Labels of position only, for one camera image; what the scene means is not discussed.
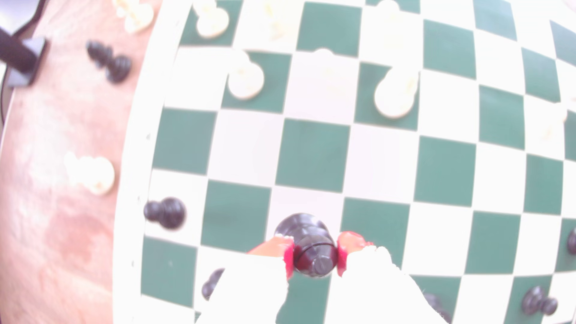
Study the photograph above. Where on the white gripper finger with red pad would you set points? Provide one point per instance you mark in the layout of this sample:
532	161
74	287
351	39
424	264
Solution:
247	292
373	292

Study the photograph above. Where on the black chess bishop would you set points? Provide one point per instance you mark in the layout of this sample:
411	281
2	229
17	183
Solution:
310	243

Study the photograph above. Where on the black chess pawn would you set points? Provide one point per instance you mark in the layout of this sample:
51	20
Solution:
166	213
537	301
112	63
210	285

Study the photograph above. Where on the white chess piece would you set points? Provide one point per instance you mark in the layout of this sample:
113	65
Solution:
92	174
136	14

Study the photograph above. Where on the white chess bishop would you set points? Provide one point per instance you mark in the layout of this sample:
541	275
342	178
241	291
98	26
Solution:
396	94

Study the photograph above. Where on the white chess pawn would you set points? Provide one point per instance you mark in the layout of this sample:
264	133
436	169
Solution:
388	4
325	65
245	80
211	21

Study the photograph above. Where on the green and white chessboard mat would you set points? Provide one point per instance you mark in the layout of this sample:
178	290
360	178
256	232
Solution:
310	155

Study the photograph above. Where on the dark grey clamp object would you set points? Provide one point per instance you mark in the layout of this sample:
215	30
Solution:
20	56

